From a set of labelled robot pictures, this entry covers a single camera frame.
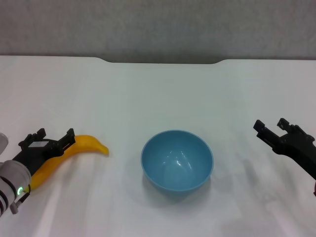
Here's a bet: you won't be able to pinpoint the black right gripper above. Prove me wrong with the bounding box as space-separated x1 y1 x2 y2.
252 118 316 181

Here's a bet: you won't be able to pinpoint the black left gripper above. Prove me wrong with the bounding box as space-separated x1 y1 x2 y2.
11 128 77 175

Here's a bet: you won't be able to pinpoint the yellow banana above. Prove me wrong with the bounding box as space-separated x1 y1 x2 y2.
31 134 110 191

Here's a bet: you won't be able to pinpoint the blue bowl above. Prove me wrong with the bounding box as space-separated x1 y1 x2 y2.
140 129 214 193

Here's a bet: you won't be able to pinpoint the left wrist camera housing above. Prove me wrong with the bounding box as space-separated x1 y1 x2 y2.
0 132 10 156

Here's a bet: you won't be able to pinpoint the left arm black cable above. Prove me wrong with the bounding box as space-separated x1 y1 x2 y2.
10 184 32 215

